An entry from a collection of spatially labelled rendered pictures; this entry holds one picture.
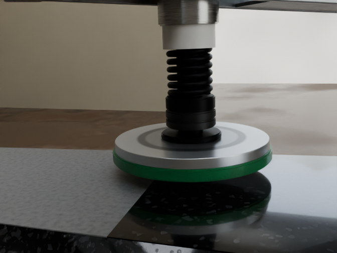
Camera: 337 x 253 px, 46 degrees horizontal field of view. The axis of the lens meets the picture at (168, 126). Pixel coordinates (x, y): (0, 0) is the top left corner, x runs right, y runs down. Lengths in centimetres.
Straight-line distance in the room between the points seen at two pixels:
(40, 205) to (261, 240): 25
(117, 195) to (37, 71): 621
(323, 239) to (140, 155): 22
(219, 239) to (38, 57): 631
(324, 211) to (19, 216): 32
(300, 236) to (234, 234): 6
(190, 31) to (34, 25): 616
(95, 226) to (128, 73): 546
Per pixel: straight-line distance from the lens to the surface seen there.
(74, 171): 59
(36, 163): 64
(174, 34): 51
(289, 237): 39
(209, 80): 52
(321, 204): 47
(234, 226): 40
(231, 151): 48
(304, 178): 54
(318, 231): 41
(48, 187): 53
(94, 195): 49
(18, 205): 49
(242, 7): 62
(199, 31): 50
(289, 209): 45
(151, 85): 572
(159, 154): 47
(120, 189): 50
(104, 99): 608
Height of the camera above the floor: 101
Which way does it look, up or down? 12 degrees down
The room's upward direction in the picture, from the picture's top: 2 degrees counter-clockwise
